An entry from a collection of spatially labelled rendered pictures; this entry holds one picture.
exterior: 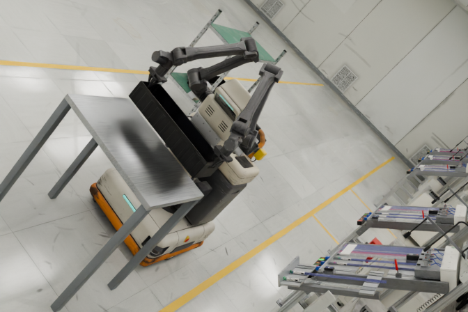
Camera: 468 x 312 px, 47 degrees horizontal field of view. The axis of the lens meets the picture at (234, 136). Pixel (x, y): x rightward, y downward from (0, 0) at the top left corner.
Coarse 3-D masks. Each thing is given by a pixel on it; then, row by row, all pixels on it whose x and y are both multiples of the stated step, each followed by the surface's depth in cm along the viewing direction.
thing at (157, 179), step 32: (96, 96) 271; (96, 128) 249; (128, 128) 270; (128, 160) 248; (160, 160) 268; (0, 192) 277; (160, 192) 246; (192, 192) 266; (128, 224) 238; (96, 256) 247
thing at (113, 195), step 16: (112, 176) 330; (96, 192) 334; (112, 192) 329; (128, 192) 326; (112, 208) 330; (128, 208) 323; (160, 208) 335; (112, 224) 329; (144, 224) 318; (160, 224) 323; (208, 224) 360; (128, 240) 323; (144, 240) 318; (176, 240) 326; (192, 240) 348; (160, 256) 328
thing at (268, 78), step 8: (264, 64) 275; (264, 72) 272; (280, 72) 273; (264, 80) 269; (272, 80) 272; (256, 88) 267; (264, 88) 267; (256, 96) 264; (248, 104) 262; (256, 104) 263; (248, 112) 260; (240, 120) 261; (248, 120) 257; (232, 128) 257; (240, 128) 256
